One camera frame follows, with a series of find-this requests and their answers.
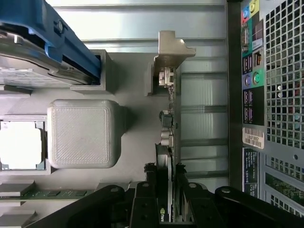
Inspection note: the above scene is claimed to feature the black printed service label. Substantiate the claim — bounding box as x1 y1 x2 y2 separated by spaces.
243 147 259 200

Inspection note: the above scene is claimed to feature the green RAM stick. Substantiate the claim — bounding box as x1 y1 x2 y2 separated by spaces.
0 188 96 200

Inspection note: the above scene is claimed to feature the white barcode sticker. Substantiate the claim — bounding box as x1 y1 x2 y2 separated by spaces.
242 126 266 150

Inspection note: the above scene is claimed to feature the grey printed parts rack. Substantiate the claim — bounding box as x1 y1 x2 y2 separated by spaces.
0 48 159 228

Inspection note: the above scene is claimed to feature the silver CPU chip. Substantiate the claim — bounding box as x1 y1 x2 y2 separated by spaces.
0 120 45 171

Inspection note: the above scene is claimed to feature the computer case rear panel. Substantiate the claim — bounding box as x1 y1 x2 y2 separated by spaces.
225 0 304 218

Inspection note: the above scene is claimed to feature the hard disk in blue caddy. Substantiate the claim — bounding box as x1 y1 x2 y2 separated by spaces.
0 0 101 86

